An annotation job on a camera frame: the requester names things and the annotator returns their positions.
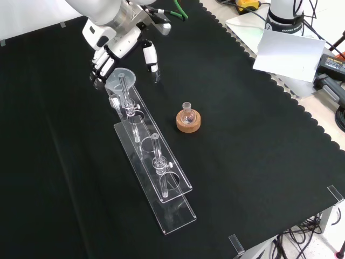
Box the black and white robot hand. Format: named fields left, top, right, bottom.
left=82, top=20, right=162, bottom=90

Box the clear plastic funnel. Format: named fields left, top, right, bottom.
left=104, top=67, right=137, bottom=105

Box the clear acrylic funnel stand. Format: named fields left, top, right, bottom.
left=106, top=72, right=197, bottom=236

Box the small round-bottom glass flask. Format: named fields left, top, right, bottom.
left=181, top=101, right=195, bottom=125

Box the yellow stop button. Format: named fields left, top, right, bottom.
left=236, top=0, right=262, bottom=15

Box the white paper board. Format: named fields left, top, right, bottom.
left=252, top=29, right=327, bottom=83

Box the black cloth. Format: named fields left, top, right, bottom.
left=0, top=0, right=345, bottom=259

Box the black power supply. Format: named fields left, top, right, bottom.
left=318, top=53, right=345, bottom=76

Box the black clamp block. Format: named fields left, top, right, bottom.
left=313, top=72, right=345, bottom=104

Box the black tripod leg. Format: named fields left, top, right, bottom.
left=327, top=29, right=345, bottom=56

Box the grey wrist camera block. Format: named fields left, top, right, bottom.
left=151, top=22, right=172, bottom=36

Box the green cable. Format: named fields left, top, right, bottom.
left=172, top=0, right=190, bottom=21

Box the cork ring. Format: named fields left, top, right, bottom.
left=176, top=109, right=202, bottom=133

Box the grey base plate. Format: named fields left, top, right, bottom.
left=225, top=12, right=322, bottom=98

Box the coiled black cable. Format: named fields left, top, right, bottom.
left=334, top=105, right=345, bottom=131

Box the black floor cable bundle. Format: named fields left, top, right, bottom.
left=269, top=212, right=333, bottom=259

